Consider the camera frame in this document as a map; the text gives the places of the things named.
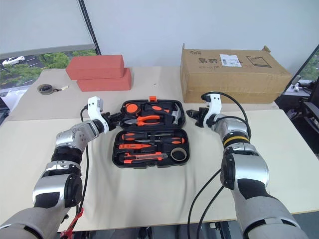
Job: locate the orange black tape measure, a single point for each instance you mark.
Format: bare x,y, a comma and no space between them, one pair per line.
131,108

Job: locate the coral foam brick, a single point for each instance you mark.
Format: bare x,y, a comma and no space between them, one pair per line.
94,66
107,84

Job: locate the brown cardboard box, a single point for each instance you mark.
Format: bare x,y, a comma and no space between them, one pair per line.
236,79

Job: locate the round grey tape measure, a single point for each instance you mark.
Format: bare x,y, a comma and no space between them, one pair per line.
45,89

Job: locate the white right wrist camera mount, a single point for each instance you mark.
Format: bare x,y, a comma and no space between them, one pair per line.
215,104

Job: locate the white roller blind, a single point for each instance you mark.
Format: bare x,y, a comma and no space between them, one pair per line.
37,22

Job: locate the black window frame bar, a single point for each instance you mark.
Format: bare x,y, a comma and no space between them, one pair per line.
89,25

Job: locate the small white desk gadget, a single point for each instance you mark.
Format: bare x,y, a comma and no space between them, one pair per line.
296,83

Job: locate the white car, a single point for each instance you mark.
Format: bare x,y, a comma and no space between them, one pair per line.
13,60

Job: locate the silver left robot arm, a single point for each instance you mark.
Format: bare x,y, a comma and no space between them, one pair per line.
74,135

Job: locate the orange utility knife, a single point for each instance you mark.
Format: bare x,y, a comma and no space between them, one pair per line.
144,157

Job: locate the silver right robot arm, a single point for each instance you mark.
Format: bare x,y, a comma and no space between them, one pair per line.
249,169

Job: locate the orange black screwdriver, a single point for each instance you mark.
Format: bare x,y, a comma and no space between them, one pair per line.
175,141
128,136

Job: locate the tan adhesive tape roll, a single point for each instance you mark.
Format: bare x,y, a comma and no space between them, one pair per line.
179,149

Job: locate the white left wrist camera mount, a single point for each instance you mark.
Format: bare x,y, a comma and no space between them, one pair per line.
93,109

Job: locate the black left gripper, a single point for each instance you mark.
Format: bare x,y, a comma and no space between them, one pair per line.
113,120

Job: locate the orange voltage tester pen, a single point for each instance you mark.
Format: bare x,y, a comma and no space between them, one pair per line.
129,146

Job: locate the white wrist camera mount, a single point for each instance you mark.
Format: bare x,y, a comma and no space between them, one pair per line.
215,104
93,109

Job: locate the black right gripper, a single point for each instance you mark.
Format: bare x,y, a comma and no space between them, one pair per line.
201,118

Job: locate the black plastic tool case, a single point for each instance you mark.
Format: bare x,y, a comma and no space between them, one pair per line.
116,149

